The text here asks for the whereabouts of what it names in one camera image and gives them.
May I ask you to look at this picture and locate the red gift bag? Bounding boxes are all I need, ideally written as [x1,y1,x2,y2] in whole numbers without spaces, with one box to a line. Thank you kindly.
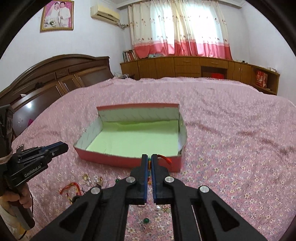
[255,70,268,88]

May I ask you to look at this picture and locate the gold charm earrings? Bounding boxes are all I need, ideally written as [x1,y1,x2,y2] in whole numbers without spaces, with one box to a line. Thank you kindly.
[82,173,103,187]

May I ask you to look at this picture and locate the books on shelf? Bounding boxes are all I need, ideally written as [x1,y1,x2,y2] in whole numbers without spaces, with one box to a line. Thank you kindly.
[122,50,138,62]

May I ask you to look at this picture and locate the red multicolour cord bracelet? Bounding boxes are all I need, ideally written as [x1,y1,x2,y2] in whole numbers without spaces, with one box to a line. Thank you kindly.
[147,154,173,186]

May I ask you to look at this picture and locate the wooden low cabinet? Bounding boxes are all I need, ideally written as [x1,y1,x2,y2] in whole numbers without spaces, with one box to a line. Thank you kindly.
[120,56,280,95]

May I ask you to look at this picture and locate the red rainbow cord bracelet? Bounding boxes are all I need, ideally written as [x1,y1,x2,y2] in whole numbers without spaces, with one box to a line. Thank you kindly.
[59,182,83,204]

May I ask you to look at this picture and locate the pink white curtains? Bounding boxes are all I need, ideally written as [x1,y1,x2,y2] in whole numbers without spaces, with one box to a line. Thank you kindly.
[128,1,232,60]

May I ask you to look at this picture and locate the pink floral bedspread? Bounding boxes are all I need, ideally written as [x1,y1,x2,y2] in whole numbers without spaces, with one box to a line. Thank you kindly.
[13,78,295,240]

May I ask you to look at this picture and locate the dark wooden headboard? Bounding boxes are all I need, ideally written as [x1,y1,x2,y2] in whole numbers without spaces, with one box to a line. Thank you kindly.
[1,54,113,137]

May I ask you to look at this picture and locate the pink cardboard box green liner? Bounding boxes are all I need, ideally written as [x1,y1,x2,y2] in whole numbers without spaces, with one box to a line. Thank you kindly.
[73,103,187,172]

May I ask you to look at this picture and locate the left hand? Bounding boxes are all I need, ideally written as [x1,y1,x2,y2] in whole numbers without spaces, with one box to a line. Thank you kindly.
[1,183,33,210]

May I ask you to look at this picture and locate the green bead earring near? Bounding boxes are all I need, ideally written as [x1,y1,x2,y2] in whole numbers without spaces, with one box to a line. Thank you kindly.
[140,218,150,230]

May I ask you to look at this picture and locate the white air conditioner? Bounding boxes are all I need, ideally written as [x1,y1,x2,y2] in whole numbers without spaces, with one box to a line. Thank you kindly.
[90,4,120,25]

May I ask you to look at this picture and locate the framed wedding photo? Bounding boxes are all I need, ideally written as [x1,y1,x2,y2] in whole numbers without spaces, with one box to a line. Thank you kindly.
[40,1,74,32]

